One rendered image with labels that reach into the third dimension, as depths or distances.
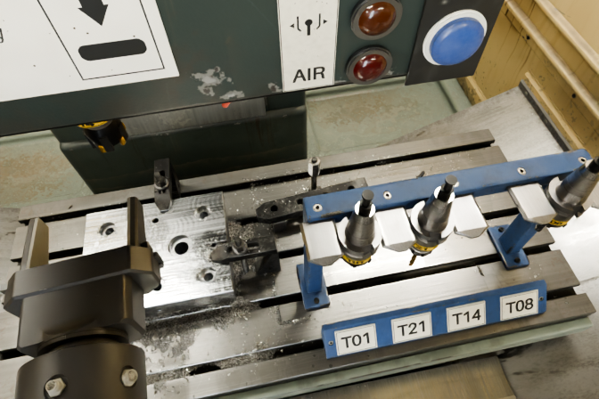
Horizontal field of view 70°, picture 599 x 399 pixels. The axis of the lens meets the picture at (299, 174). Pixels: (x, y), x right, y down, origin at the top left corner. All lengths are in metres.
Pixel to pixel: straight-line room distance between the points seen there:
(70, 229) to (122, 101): 0.89
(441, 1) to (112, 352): 0.31
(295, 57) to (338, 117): 1.40
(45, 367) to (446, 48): 0.33
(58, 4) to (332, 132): 1.41
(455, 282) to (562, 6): 0.76
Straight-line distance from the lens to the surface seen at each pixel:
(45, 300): 0.40
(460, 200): 0.70
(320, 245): 0.63
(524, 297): 0.98
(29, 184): 1.72
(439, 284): 0.98
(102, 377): 0.35
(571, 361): 1.20
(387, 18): 0.23
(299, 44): 0.24
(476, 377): 1.13
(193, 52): 0.23
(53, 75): 0.25
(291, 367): 0.90
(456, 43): 0.26
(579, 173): 0.73
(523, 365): 1.19
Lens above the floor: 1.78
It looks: 55 degrees down
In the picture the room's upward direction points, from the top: 2 degrees counter-clockwise
